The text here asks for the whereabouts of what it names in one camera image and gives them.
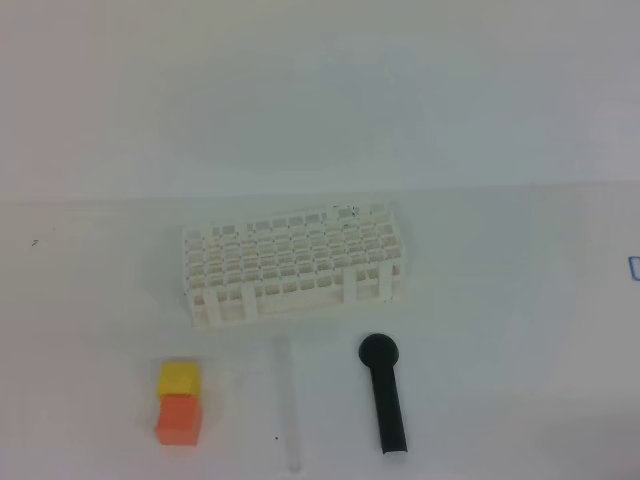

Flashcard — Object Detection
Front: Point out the clear glass test tube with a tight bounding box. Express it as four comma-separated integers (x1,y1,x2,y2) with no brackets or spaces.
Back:
273,336,303,475

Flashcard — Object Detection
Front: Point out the white test tube rack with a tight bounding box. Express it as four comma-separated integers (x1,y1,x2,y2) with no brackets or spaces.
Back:
182,203,406,329

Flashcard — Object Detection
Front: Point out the black plastic scoop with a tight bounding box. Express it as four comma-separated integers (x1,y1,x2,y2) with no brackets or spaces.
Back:
358,333,408,454

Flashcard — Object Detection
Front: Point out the yellow cube block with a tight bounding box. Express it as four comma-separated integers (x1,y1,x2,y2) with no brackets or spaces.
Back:
157,361,201,399

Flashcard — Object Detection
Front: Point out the orange cube block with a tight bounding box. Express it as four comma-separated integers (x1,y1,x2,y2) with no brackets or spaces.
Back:
155,394,203,446

